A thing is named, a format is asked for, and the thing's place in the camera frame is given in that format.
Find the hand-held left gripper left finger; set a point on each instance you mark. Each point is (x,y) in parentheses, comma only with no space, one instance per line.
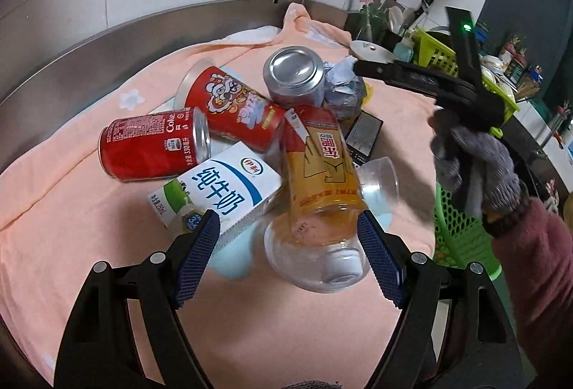
(197,257)

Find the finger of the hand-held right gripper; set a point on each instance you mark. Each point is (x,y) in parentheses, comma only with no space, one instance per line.
(380,68)
(416,88)

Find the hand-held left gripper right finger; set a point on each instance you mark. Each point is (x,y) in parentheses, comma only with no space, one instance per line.
(378,257)

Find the paper ball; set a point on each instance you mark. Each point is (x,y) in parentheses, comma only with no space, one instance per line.
(342,89)

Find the clear plastic bowl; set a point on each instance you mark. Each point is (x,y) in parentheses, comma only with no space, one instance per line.
(313,270)

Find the small black box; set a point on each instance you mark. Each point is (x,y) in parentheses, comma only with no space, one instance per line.
(365,134)

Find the clear plastic cup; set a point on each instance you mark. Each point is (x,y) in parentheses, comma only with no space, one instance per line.
(380,185)

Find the white blue milk carton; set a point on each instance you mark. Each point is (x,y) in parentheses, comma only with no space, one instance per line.
(224,187)

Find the green round basket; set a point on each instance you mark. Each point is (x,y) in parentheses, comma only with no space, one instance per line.
(461,237)

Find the silver aluminium can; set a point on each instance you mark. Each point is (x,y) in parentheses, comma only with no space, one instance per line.
(291,71)

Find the yellow tea bottle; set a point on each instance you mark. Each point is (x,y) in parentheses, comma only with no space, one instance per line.
(322,178)

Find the red cola can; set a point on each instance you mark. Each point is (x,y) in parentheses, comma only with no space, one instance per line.
(143,143)

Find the red cartoon snack cup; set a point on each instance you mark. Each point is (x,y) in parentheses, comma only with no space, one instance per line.
(232,107)

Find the person's right forearm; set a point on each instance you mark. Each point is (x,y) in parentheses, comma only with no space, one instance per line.
(541,272)

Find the person's right hand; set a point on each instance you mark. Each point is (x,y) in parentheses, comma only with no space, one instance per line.
(479,165)

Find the white plate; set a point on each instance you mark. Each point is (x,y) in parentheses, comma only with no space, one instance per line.
(371,51)

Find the white bowls in rack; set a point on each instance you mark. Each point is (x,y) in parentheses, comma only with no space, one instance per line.
(497,76)

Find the teal bottle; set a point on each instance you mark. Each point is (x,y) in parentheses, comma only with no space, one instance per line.
(404,49)

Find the lime green dish rack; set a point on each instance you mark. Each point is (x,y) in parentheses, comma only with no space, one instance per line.
(438,53)

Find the dark knife holder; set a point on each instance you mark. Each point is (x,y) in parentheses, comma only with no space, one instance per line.
(374,20)

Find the decorated jars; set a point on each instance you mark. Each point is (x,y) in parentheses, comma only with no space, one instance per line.
(519,60)

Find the pink towel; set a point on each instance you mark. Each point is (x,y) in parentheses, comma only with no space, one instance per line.
(89,214)

